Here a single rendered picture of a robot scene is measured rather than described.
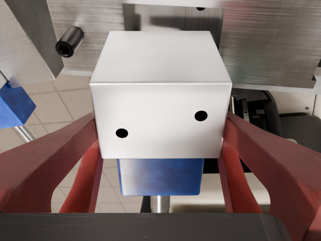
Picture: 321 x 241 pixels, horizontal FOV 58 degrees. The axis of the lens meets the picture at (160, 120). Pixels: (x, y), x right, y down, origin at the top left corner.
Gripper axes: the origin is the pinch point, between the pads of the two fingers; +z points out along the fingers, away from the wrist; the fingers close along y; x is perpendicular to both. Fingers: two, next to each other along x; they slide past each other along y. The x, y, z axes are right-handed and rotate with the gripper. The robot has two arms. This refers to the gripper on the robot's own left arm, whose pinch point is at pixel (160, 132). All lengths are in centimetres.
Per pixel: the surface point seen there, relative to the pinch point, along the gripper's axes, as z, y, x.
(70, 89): 112, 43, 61
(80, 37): 6.2, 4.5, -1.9
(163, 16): 8.8, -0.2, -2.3
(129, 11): 7.7, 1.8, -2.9
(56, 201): 131, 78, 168
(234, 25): 5.4, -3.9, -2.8
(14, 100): 12.1, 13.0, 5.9
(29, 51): 11.5, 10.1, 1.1
